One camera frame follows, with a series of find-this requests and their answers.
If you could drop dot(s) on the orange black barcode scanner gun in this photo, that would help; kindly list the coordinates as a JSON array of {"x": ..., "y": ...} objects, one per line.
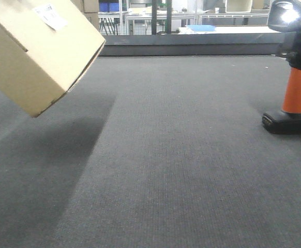
[{"x": 285, "y": 17}]

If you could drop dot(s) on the blue tray on table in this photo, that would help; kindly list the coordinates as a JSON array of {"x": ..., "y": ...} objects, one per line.
[{"x": 201, "y": 28}]

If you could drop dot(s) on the brown cardboard package box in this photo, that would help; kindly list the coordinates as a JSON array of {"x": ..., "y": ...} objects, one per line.
[{"x": 45, "y": 48}]

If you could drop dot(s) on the dark grey raised table edge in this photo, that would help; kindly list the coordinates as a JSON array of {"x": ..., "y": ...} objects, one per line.
[{"x": 193, "y": 45}]

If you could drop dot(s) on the white background workbench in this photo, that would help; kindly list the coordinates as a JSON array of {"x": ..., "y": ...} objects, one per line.
[{"x": 230, "y": 30}]

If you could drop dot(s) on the blue storage bins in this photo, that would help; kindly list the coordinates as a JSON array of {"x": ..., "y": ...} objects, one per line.
[{"x": 108, "y": 7}]

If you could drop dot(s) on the large stacked cardboard boxes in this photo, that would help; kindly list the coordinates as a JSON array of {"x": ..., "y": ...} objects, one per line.
[{"x": 90, "y": 9}]

